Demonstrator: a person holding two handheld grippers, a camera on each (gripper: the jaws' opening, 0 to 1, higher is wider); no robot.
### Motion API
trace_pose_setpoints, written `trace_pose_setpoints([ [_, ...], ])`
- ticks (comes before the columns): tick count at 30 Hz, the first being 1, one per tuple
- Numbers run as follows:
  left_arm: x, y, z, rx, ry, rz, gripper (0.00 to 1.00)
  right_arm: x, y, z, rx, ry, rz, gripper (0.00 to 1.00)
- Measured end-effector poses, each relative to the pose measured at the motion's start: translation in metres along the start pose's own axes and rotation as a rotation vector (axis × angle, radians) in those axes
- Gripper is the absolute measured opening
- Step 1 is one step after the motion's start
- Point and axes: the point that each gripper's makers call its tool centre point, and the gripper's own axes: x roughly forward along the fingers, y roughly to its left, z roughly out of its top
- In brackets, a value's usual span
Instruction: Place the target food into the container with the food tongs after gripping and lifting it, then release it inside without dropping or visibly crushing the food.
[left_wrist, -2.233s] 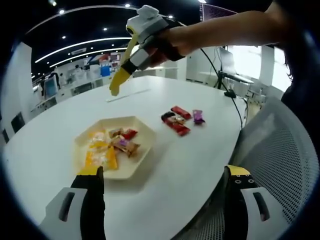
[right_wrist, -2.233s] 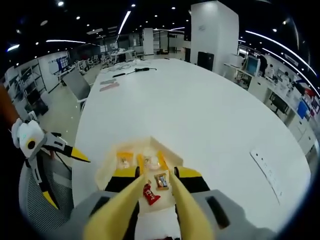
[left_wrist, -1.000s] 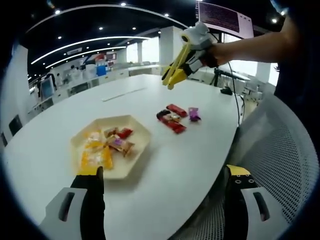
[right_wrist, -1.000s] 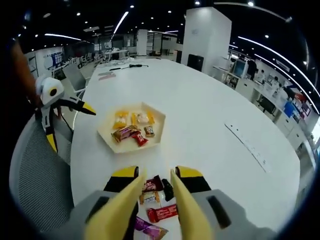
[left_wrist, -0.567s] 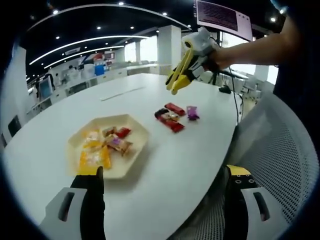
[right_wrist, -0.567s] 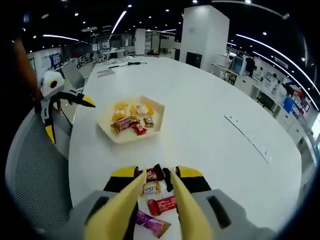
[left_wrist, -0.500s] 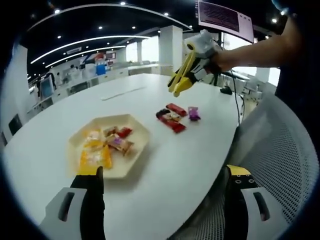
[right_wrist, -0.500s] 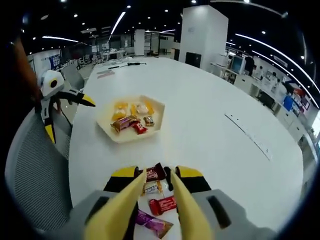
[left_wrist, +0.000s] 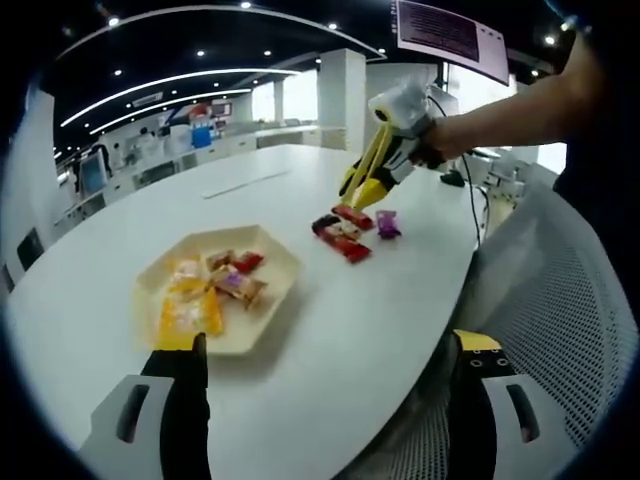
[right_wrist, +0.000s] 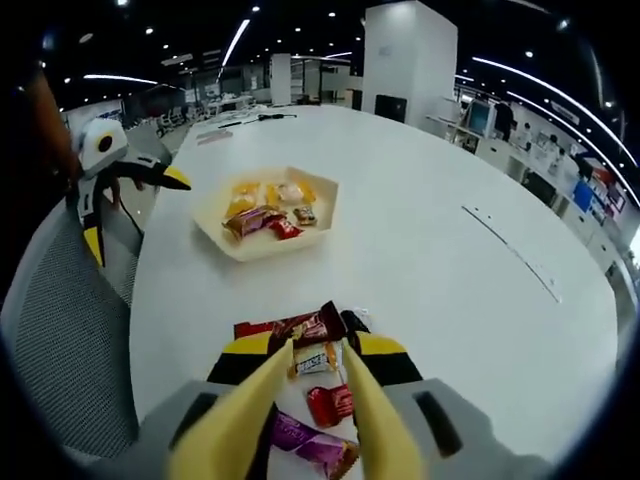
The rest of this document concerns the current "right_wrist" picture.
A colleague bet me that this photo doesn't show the grey solid-back chair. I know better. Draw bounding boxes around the grey solid-back chair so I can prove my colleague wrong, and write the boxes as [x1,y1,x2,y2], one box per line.
[122,122,174,166]

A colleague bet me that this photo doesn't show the small brown food packet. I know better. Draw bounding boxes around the small brown food packet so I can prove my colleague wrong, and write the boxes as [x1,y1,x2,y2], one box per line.
[292,204,320,228]

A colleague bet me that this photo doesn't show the small red food packet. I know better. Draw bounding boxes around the small red food packet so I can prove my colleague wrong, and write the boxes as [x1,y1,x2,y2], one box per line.
[305,383,354,429]
[264,219,305,243]

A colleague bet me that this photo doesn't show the black cabinet box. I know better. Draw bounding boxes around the black cabinet box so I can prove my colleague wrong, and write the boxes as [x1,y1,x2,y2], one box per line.
[374,94,408,124]

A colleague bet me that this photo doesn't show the dark red long food packet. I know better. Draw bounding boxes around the dark red long food packet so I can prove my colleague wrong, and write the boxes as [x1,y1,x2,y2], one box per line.
[233,300,348,352]

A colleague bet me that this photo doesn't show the cream food tongs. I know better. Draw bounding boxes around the cream food tongs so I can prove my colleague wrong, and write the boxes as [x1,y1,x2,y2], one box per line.
[166,338,432,480]

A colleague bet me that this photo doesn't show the white framed display machine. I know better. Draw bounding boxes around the white framed display machine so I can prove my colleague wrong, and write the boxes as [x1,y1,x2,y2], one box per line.
[466,97,497,140]

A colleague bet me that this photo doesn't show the person's left hand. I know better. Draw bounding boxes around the person's left hand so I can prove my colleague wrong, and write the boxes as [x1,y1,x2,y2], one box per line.
[101,174,125,212]

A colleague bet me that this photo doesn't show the blue box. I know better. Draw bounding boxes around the blue box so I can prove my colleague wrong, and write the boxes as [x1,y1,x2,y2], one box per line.
[571,179,595,215]

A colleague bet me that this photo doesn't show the white square pillar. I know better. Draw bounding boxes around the white square pillar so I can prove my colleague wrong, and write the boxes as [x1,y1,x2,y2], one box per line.
[361,1,459,121]

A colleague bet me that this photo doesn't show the purple food packet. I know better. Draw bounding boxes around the purple food packet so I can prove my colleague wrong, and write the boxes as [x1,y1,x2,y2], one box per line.
[271,410,361,480]

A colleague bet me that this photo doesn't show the black cable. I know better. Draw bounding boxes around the black cable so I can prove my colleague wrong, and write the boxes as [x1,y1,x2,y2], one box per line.
[216,111,299,129]

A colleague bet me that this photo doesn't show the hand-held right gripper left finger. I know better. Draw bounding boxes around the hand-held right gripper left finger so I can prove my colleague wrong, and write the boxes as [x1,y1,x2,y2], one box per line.
[133,334,275,480]

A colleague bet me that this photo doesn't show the orange yellow food packet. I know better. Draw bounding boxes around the orange yellow food packet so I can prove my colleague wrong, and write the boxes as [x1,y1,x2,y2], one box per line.
[227,181,262,219]

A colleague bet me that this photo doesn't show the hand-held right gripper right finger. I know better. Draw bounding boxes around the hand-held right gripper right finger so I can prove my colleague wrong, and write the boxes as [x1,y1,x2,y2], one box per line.
[355,332,547,480]

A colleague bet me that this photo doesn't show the cream hexagonal container tray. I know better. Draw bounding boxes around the cream hexagonal container tray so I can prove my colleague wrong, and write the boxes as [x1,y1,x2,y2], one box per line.
[192,165,341,264]

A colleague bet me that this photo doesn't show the pale yellow food packet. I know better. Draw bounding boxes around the pale yellow food packet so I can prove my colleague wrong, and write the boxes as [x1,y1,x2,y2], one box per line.
[266,180,317,207]

